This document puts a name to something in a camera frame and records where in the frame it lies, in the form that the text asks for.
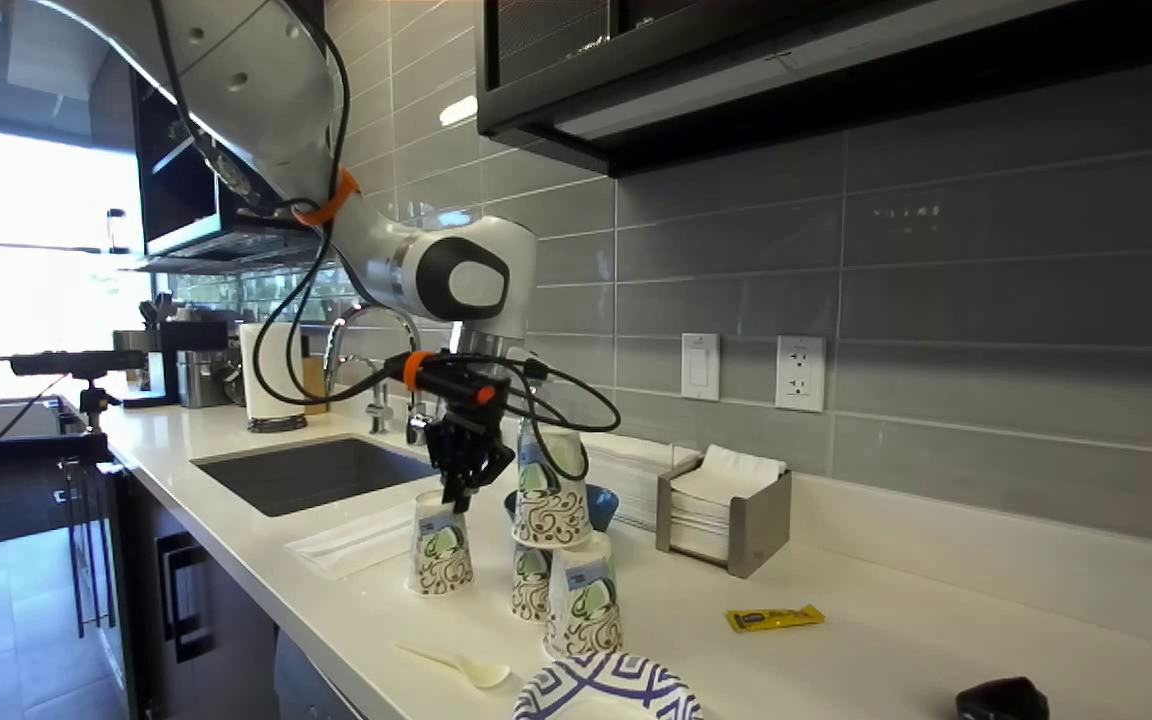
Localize looped black camera cable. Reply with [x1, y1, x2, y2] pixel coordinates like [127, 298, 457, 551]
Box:
[501, 352, 622, 484]

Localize dark open shelf cabinet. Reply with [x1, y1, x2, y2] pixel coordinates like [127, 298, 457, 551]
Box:
[124, 72, 339, 277]

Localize small chrome tap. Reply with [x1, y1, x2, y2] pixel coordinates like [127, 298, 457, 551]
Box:
[357, 352, 394, 440]

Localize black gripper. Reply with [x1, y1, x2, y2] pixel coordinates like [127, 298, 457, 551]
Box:
[419, 394, 515, 515]

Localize white paper napkins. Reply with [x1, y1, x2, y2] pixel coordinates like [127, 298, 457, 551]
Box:
[668, 440, 791, 563]

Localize white light switch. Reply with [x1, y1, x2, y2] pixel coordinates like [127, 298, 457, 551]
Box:
[675, 327, 723, 405]

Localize black camera on tripod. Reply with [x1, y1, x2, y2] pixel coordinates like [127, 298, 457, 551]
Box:
[7, 347, 153, 432]

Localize chrome arched faucet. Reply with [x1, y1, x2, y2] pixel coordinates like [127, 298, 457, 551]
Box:
[318, 307, 436, 452]

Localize black side table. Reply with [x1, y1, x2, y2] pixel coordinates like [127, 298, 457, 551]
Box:
[0, 394, 118, 555]

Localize black wrist camera orange bands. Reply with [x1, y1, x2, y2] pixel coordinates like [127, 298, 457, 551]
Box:
[382, 347, 527, 410]

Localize bright window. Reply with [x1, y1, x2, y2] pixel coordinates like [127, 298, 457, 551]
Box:
[0, 115, 153, 409]

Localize dark overhead cabinet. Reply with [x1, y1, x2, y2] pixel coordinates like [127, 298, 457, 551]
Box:
[472, 0, 1152, 174]

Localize blue patterned paper plate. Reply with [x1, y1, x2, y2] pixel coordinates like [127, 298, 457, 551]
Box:
[506, 649, 709, 720]

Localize small black object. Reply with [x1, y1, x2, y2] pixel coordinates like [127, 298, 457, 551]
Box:
[951, 673, 1050, 720]

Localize dark base cabinet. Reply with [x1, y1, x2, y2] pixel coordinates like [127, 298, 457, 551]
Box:
[109, 465, 379, 720]

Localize steel kitchen sink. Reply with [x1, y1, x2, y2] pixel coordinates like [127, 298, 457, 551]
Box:
[189, 434, 451, 519]

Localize grey napkin holder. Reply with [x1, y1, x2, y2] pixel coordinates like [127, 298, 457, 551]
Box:
[650, 465, 797, 578]

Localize white paper towel roll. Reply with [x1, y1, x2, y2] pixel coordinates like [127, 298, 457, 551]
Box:
[237, 318, 310, 434]

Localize black coffee machine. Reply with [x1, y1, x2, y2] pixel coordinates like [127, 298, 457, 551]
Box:
[134, 291, 245, 410]

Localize white plastic spoon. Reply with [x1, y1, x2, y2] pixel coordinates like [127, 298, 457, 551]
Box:
[398, 638, 515, 693]

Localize white power outlet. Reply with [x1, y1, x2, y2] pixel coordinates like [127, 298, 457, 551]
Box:
[773, 330, 827, 415]

